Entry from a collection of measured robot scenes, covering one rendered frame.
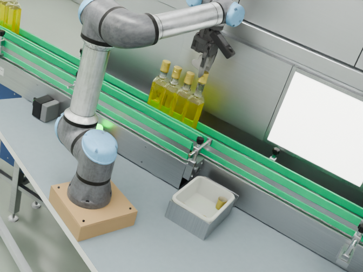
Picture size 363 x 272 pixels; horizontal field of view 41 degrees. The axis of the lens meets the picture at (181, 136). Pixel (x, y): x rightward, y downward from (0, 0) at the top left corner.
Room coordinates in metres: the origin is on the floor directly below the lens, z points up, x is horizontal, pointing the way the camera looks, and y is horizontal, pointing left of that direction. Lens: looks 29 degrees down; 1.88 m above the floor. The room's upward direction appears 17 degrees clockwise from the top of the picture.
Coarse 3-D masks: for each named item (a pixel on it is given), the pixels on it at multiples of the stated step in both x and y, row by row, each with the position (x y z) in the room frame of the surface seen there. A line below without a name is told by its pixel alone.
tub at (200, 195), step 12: (192, 180) 1.56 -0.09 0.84; (204, 180) 1.60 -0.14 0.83; (180, 192) 1.46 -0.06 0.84; (192, 192) 1.56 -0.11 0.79; (204, 192) 1.58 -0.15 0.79; (216, 192) 1.57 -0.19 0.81; (228, 192) 1.56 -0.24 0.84; (180, 204) 1.40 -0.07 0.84; (192, 204) 1.51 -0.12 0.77; (204, 204) 1.53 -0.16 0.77; (228, 204) 1.48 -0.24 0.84; (204, 216) 1.37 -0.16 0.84; (216, 216) 1.39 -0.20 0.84
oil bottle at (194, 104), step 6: (192, 96) 1.76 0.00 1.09; (198, 96) 1.77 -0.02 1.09; (186, 102) 1.77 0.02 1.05; (192, 102) 1.75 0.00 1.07; (198, 102) 1.75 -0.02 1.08; (186, 108) 1.76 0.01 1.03; (192, 108) 1.75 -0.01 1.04; (198, 108) 1.75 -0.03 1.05; (186, 114) 1.76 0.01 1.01; (192, 114) 1.75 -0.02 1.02; (198, 114) 1.77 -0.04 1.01; (186, 120) 1.75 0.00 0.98; (192, 120) 1.75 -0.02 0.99; (192, 126) 1.75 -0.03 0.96
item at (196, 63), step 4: (200, 56) 1.76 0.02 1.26; (192, 60) 1.77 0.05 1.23; (196, 60) 1.77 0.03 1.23; (200, 60) 1.76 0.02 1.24; (208, 60) 1.76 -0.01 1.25; (192, 64) 1.77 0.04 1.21; (196, 64) 1.76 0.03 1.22; (196, 68) 1.76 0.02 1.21; (200, 68) 1.74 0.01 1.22; (204, 68) 1.75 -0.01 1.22; (200, 72) 1.75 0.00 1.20; (200, 76) 1.76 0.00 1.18
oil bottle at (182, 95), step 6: (180, 90) 1.79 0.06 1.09; (186, 90) 1.79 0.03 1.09; (180, 96) 1.78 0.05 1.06; (186, 96) 1.78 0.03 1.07; (174, 102) 1.79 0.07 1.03; (180, 102) 1.78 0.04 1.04; (174, 108) 1.79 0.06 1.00; (180, 108) 1.78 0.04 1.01; (174, 114) 1.78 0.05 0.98; (180, 114) 1.77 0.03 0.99; (180, 120) 1.78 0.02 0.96
